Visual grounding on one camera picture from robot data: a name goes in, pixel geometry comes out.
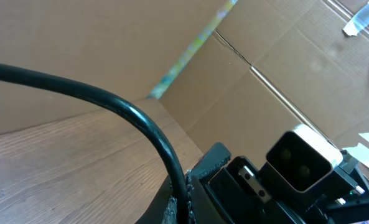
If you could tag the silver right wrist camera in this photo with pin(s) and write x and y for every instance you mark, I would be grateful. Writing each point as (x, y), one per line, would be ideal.
(303, 158)

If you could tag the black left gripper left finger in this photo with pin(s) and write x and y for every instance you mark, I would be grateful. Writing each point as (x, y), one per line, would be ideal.
(163, 208)

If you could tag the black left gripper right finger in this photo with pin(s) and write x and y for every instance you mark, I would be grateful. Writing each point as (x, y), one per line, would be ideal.
(202, 207)

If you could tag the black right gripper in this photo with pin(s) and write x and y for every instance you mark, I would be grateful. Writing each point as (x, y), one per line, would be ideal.
(244, 194)

